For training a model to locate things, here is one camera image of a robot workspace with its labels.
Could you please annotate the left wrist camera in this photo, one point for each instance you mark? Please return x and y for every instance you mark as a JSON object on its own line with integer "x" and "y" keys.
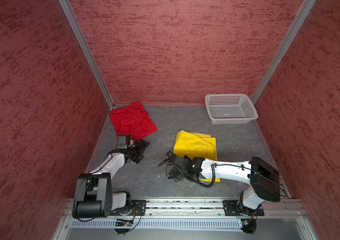
{"x": 125, "y": 141}

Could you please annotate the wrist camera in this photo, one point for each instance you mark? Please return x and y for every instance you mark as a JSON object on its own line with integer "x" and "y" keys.
{"x": 183, "y": 163}
{"x": 125, "y": 141}

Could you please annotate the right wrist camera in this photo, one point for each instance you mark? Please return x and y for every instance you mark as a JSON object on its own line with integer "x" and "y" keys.
{"x": 183, "y": 163}

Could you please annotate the white plastic laundry basket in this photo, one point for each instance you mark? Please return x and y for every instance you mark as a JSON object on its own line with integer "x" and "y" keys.
{"x": 224, "y": 109}

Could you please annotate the right corner aluminium post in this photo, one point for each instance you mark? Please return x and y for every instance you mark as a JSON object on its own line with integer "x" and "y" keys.
{"x": 287, "y": 40}

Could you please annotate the small circuit board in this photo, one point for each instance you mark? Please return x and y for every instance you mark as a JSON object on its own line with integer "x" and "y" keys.
{"x": 244, "y": 223}
{"x": 124, "y": 223}

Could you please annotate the left small circuit board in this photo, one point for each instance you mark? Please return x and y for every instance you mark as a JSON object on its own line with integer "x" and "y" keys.
{"x": 124, "y": 223}

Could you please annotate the white slotted cable duct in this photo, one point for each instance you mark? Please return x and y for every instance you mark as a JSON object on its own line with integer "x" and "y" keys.
{"x": 170, "y": 224}

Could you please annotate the left corner aluminium post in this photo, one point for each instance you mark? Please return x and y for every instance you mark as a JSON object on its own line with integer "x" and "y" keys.
{"x": 70, "y": 16}

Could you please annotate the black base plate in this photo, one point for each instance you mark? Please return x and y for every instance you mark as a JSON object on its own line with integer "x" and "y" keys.
{"x": 235, "y": 208}
{"x": 135, "y": 208}

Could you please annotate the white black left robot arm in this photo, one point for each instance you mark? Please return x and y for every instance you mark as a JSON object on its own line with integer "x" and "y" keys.
{"x": 94, "y": 196}

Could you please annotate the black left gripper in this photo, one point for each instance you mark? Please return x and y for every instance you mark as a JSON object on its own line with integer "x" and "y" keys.
{"x": 141, "y": 149}

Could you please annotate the right small circuit board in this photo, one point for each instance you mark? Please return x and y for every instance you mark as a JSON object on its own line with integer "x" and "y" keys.
{"x": 244, "y": 223}

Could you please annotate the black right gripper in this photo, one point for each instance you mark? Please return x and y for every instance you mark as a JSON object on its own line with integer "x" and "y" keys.
{"x": 176, "y": 175}

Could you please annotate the yellow shorts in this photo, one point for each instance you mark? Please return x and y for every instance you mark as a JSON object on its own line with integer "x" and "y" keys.
{"x": 197, "y": 147}

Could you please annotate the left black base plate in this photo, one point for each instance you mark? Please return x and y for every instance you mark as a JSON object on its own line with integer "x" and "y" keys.
{"x": 135, "y": 208}

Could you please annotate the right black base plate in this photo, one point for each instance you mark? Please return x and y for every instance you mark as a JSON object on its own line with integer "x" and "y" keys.
{"x": 235, "y": 208}

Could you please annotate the red shorts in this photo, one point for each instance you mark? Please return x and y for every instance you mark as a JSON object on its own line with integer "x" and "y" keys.
{"x": 132, "y": 120}

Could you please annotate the corner aluminium post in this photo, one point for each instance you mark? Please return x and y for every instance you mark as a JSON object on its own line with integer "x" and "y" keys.
{"x": 70, "y": 16}
{"x": 287, "y": 40}

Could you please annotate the aluminium front rail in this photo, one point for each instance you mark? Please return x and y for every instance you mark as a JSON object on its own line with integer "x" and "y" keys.
{"x": 214, "y": 208}

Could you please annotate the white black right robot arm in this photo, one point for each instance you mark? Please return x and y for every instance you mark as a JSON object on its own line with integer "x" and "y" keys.
{"x": 262, "y": 178}

